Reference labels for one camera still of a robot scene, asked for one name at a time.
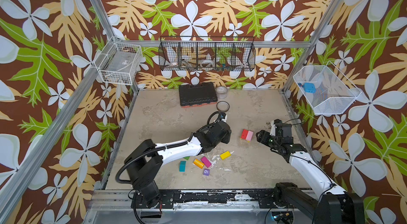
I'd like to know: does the purple number cube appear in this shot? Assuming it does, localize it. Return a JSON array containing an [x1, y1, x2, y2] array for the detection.
[[203, 169, 210, 176]]

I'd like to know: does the red block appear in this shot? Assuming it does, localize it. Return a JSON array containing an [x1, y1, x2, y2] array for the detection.
[[241, 129, 249, 140]]

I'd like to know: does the magenta wood block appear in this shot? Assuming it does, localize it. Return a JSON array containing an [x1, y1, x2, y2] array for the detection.
[[201, 156, 212, 168]]

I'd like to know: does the teal wood block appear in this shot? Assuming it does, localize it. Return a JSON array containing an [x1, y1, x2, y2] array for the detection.
[[179, 161, 186, 172]]

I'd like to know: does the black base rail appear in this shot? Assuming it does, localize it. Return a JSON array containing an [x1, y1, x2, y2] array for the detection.
[[130, 189, 289, 209]]

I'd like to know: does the orange cylinder block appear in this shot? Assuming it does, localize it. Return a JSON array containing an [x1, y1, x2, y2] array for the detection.
[[193, 159, 205, 169]]

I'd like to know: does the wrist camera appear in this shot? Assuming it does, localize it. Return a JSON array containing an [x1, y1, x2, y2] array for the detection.
[[219, 112, 227, 122], [270, 119, 280, 136]]

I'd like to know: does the white tape roll in basket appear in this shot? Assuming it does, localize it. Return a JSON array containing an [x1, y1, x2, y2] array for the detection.
[[200, 59, 215, 70]]

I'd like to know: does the black wire basket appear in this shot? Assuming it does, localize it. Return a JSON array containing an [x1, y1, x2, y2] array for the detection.
[[158, 36, 256, 71]]

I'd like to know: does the yellow block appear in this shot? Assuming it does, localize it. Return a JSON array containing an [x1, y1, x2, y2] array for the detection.
[[220, 151, 231, 160]]

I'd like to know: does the blue object in basket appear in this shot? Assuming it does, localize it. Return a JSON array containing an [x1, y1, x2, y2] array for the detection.
[[302, 83, 316, 94]]

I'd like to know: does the brown tape roll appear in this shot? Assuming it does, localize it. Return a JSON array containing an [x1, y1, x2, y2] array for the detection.
[[216, 101, 230, 112]]

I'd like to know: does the pink wood block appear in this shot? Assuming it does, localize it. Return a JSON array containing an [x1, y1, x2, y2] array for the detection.
[[246, 131, 253, 142]]

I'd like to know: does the white wire basket right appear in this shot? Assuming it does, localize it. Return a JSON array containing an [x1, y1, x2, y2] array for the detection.
[[294, 61, 362, 116]]

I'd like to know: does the white wire basket left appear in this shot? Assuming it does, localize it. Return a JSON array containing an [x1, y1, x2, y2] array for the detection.
[[95, 37, 143, 86]]

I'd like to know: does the black tool case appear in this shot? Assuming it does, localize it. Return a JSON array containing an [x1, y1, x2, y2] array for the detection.
[[179, 82, 218, 107]]

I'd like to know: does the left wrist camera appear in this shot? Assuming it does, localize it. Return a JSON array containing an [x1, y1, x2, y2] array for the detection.
[[219, 112, 227, 122]]

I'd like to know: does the white wire basket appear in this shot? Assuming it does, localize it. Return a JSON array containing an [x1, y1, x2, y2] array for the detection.
[[95, 37, 143, 86], [294, 61, 362, 116]]

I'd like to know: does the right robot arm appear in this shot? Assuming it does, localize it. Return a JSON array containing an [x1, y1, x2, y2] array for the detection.
[[255, 119, 365, 224]]

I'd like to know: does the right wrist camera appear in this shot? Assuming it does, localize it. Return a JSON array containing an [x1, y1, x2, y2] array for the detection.
[[270, 119, 280, 136]]

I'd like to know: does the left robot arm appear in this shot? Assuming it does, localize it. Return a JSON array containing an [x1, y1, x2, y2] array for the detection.
[[115, 121, 232, 208]]

